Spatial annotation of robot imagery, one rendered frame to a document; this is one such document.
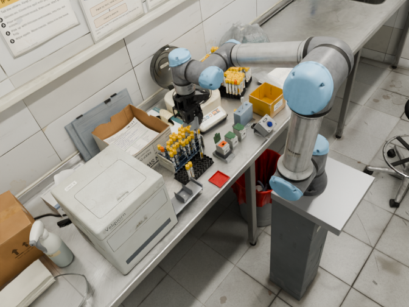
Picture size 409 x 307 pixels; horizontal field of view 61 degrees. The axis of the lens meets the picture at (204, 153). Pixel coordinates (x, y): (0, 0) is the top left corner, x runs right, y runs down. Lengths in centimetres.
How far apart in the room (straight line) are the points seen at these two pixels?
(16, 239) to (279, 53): 108
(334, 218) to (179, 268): 121
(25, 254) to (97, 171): 44
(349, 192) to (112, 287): 93
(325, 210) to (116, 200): 75
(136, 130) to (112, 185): 58
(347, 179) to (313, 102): 64
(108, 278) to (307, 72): 97
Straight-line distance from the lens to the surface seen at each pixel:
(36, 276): 146
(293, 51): 105
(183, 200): 139
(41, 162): 169
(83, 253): 146
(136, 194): 114
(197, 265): 228
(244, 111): 164
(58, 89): 159
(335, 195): 141
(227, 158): 155
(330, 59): 91
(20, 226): 141
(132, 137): 169
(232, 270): 224
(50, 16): 150
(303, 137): 101
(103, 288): 136
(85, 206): 118
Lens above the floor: 204
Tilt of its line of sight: 47 degrees down
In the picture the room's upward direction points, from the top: 10 degrees counter-clockwise
